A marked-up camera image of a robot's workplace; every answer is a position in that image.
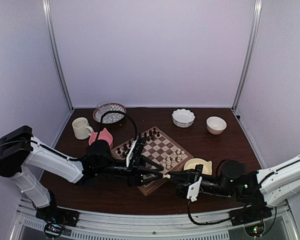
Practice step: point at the aluminium frame post right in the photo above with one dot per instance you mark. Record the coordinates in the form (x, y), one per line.
(254, 30)

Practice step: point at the cream cat ear bowl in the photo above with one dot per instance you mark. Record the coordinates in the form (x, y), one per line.
(192, 163)

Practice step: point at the aluminium frame post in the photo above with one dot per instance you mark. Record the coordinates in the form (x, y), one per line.
(56, 57)
(254, 30)

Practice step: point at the aluminium frame post left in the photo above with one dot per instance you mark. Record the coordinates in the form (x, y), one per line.
(56, 57)

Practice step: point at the pink cat ear bowl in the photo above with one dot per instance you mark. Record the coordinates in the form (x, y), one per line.
(104, 135)

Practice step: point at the clear drinking glass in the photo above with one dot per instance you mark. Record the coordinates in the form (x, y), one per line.
(104, 107)

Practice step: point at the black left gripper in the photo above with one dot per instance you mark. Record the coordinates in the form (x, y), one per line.
(133, 171)

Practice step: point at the white scalloped bowl black rim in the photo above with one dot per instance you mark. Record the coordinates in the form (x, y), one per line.
(183, 118)

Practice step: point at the white ribbed mug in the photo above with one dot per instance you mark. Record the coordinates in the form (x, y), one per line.
(81, 128)

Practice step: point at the plain white round bowl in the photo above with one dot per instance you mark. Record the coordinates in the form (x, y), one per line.
(215, 125)

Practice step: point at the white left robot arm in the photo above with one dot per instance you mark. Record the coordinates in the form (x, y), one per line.
(20, 148)

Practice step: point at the wooden chess board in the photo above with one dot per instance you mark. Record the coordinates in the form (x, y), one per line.
(158, 146)

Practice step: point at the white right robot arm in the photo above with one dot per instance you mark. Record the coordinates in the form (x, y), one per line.
(265, 188)

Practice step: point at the patterned ceramic plate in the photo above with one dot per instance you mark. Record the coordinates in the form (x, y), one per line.
(115, 117)

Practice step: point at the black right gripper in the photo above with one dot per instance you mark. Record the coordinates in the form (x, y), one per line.
(183, 185)

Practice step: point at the aluminium front rail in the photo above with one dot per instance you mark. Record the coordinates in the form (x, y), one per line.
(137, 217)

